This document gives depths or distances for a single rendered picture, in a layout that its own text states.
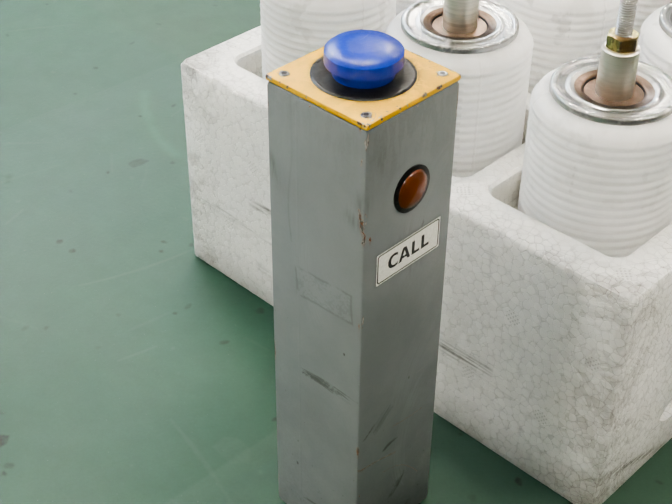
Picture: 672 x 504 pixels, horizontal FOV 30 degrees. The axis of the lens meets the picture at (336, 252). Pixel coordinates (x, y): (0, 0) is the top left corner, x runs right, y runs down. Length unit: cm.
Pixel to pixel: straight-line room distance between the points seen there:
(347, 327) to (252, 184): 27
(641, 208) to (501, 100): 12
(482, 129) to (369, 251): 20
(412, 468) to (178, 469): 16
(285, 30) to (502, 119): 16
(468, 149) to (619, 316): 16
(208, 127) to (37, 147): 29
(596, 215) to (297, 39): 25
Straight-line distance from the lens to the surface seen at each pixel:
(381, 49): 62
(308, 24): 86
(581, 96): 75
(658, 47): 83
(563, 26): 87
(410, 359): 72
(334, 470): 76
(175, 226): 106
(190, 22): 138
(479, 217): 76
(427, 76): 63
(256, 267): 96
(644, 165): 74
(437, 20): 83
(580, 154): 73
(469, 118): 80
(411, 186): 63
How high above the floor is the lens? 62
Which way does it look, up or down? 38 degrees down
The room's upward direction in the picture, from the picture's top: 1 degrees clockwise
